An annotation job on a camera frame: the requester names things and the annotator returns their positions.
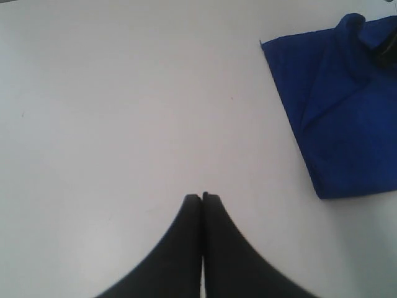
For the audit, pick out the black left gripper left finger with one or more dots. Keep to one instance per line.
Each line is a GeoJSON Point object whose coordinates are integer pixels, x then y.
{"type": "Point", "coordinates": [173, 268]}

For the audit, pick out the blue towel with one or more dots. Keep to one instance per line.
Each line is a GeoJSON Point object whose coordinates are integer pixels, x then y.
{"type": "Point", "coordinates": [341, 104]}

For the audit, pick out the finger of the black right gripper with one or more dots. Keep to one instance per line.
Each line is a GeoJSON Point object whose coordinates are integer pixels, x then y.
{"type": "Point", "coordinates": [385, 53]}

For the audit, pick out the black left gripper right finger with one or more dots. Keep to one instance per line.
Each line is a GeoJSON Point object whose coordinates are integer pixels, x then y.
{"type": "Point", "coordinates": [232, 267]}

